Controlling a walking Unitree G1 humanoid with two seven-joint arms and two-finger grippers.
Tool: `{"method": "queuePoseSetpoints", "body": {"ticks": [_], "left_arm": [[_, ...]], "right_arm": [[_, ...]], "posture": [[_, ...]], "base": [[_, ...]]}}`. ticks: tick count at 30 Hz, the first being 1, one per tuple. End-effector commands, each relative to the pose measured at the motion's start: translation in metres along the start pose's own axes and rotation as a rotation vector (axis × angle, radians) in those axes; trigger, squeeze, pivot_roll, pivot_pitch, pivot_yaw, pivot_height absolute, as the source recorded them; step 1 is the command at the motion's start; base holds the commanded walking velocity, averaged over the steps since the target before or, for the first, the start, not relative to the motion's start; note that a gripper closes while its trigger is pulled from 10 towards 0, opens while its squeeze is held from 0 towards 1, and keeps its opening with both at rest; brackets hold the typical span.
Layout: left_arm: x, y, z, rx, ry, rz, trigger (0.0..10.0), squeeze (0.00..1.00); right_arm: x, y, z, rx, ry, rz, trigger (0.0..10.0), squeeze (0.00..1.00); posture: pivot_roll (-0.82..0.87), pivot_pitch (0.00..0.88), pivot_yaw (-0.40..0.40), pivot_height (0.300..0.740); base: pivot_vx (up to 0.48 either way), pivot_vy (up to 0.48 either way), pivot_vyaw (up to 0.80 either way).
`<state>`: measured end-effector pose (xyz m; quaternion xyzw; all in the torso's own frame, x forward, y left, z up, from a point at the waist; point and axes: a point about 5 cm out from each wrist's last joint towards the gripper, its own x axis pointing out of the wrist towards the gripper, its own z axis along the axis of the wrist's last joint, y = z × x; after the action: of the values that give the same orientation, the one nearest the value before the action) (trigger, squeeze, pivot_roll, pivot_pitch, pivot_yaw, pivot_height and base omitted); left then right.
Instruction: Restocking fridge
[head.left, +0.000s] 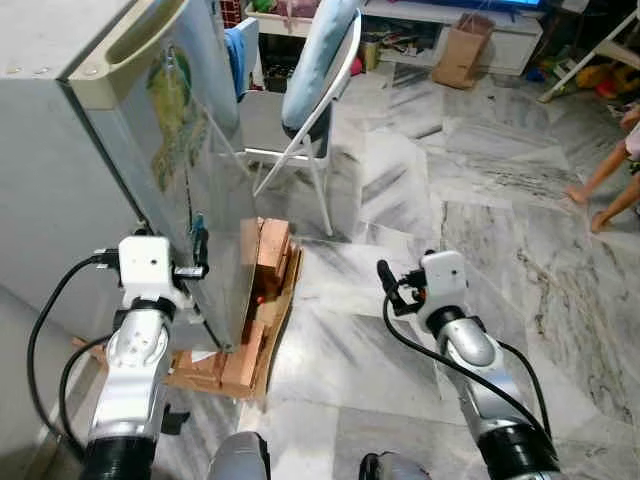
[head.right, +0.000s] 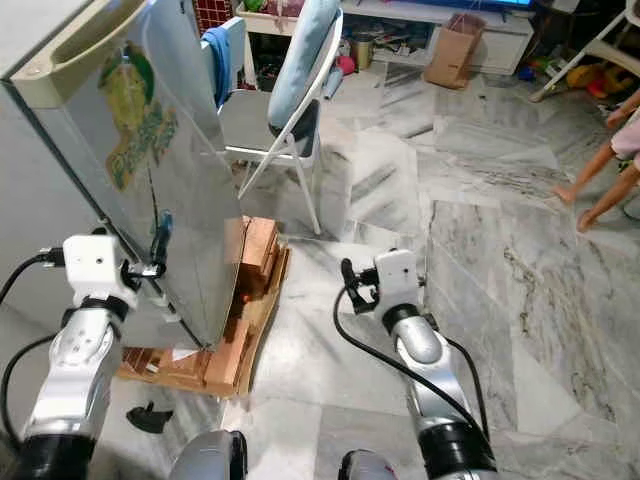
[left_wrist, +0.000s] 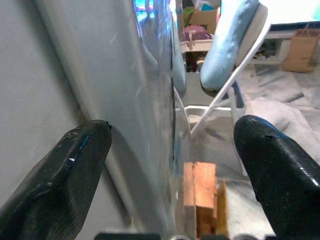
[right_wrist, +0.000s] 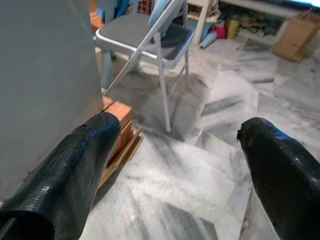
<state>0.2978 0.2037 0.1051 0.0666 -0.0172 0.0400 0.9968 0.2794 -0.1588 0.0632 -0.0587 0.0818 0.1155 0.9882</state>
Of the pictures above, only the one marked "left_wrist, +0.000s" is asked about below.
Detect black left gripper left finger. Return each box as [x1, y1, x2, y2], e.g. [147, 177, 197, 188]
[0, 119, 113, 240]

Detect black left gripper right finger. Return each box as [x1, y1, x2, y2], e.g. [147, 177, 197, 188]
[233, 114, 320, 240]

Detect white fridge door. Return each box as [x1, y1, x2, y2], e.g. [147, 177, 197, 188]
[0, 0, 187, 240]

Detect white cloth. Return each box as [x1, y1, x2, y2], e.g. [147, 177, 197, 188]
[246, 96, 320, 165]

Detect yellowish wooden block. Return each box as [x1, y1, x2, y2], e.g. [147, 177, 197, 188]
[215, 179, 230, 237]

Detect reddish brick stack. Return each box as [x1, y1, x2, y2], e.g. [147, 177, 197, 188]
[183, 161, 217, 240]

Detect plain brown cardboard box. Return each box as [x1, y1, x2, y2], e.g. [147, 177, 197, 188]
[281, 28, 320, 74]

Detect light blue padded board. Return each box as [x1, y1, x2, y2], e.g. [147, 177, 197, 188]
[199, 0, 269, 91]

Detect purple bag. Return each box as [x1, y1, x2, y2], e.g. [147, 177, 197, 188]
[181, 24, 214, 44]

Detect open brown cardboard box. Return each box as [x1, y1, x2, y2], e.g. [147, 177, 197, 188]
[186, 8, 219, 35]

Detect white metal folding frame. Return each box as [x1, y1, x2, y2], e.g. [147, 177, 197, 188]
[174, 22, 274, 176]

